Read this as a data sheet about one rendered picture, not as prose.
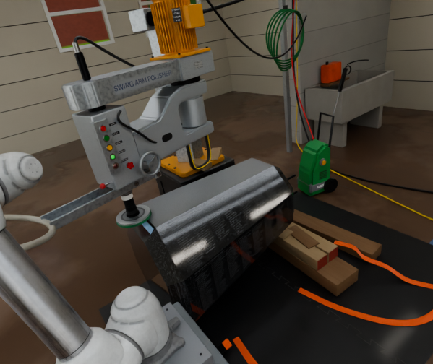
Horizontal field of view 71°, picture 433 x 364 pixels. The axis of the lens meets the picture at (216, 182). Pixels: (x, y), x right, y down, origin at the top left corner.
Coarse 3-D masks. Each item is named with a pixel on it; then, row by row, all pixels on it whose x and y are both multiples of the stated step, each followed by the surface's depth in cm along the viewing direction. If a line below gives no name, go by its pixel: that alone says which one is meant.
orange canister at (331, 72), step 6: (324, 66) 442; (330, 66) 436; (336, 66) 444; (324, 72) 445; (330, 72) 440; (336, 72) 448; (324, 78) 449; (330, 78) 444; (336, 78) 452; (348, 78) 464; (324, 84) 448; (330, 84) 444
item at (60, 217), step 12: (144, 168) 195; (144, 180) 183; (96, 192) 173; (108, 192) 167; (120, 192) 172; (72, 204) 164; (84, 204) 158; (96, 204) 162; (48, 216) 155; (60, 216) 159; (72, 216) 154
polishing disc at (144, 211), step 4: (140, 208) 194; (144, 208) 193; (148, 208) 192; (120, 212) 193; (124, 212) 192; (140, 212) 189; (144, 212) 188; (148, 212) 188; (116, 216) 190; (120, 216) 189; (124, 216) 188; (136, 216) 186; (140, 216) 185; (144, 216) 185; (116, 220) 185; (120, 220) 185; (124, 220) 184; (128, 220) 183; (132, 220) 182; (136, 220) 182; (140, 220) 181; (120, 224) 182; (124, 224) 180; (128, 224) 180; (132, 224) 180
